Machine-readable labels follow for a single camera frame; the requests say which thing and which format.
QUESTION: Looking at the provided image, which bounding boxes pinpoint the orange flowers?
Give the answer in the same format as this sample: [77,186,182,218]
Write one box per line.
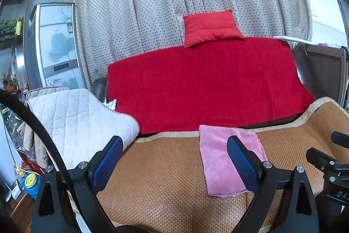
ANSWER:
[2,73,19,93]

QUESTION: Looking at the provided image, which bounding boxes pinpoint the beige dotted curtain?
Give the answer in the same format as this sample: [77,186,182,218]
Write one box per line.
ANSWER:
[58,0,313,91]

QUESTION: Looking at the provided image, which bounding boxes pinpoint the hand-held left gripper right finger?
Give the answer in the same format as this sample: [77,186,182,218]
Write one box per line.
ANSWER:
[227,135,321,233]

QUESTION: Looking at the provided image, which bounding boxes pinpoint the black cable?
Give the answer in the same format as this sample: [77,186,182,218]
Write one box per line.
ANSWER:
[0,90,118,233]

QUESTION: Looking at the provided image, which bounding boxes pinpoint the white quilted pad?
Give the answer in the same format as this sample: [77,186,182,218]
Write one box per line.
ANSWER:
[26,87,140,171]

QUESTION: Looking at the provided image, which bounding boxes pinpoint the green plants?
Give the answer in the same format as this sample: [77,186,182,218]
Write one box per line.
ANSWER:
[0,17,25,37]

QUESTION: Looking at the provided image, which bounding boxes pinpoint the woven rattan mat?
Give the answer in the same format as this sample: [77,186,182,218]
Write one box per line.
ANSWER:
[95,97,349,226]

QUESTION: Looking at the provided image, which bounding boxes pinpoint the wooden side table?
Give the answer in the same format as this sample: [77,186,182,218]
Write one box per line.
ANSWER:
[0,189,36,233]

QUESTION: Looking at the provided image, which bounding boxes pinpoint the person's dark-trousered leg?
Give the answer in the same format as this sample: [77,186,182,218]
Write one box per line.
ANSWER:
[115,223,164,233]

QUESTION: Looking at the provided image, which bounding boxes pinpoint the red blanket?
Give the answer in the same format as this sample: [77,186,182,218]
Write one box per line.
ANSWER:
[106,37,315,135]

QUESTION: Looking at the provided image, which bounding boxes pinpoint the white board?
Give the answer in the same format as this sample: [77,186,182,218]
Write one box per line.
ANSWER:
[273,35,311,45]

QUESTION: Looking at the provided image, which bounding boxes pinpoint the tan cloth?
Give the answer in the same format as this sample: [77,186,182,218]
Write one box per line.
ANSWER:
[23,124,50,168]

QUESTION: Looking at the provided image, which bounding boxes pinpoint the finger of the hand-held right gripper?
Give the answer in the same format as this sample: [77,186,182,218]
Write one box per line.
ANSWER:
[306,148,340,169]
[331,132,349,147]

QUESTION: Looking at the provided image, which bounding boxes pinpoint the clear plastic wrap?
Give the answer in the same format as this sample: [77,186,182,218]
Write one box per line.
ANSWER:
[0,105,33,157]

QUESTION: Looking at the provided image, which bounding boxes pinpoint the red pillow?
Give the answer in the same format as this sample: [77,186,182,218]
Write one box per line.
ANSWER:
[183,10,245,48]

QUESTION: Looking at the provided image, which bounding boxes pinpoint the brown wooden furniture panel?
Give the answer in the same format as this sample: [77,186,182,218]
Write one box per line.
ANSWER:
[292,43,347,109]

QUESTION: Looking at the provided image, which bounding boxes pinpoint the pink corduroy zip jacket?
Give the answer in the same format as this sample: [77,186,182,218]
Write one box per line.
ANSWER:
[198,124,269,198]

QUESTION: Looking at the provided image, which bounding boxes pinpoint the wooden slatted rail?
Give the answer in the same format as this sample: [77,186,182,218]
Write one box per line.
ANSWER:
[341,46,349,110]

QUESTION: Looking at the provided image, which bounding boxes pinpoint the silver floral-print refrigerator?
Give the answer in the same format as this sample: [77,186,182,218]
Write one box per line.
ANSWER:
[23,3,88,90]

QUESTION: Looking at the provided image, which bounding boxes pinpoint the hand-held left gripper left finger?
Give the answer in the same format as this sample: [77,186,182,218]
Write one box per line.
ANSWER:
[32,135,124,233]

